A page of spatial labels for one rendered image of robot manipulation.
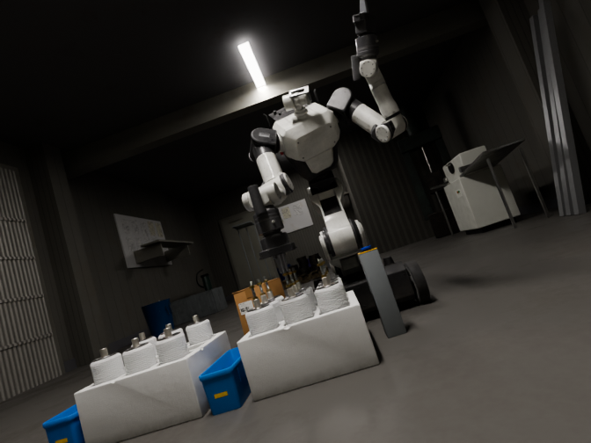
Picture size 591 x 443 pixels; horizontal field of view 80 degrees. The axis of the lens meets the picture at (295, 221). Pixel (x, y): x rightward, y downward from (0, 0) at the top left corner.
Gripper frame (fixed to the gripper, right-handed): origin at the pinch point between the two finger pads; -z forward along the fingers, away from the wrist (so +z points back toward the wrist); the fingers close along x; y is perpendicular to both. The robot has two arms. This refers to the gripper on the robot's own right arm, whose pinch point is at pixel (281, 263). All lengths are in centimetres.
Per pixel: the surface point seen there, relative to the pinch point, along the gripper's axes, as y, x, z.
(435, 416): 51, -2, -36
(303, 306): 4.7, -1.0, -14.8
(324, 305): 8.1, -6.4, -16.4
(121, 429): -22, 58, -33
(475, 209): -212, -338, -6
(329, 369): 9.2, -0.9, -33.8
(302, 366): 5.9, 5.4, -30.7
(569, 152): -76, -310, 17
